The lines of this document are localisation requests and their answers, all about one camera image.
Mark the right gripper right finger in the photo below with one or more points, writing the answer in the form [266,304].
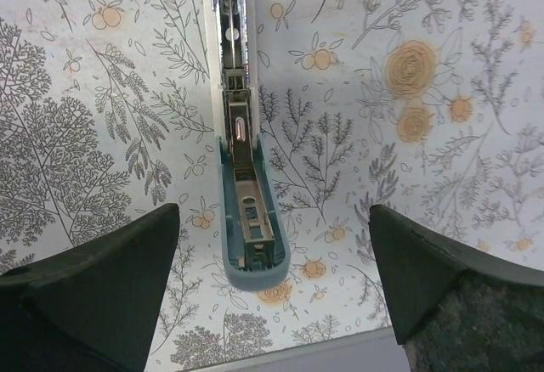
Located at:
[453,307]

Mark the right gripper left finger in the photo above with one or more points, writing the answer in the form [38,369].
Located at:
[93,307]

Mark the floral table mat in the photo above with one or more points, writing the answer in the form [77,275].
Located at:
[432,107]

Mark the light blue stapler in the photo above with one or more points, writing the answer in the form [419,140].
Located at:
[255,250]

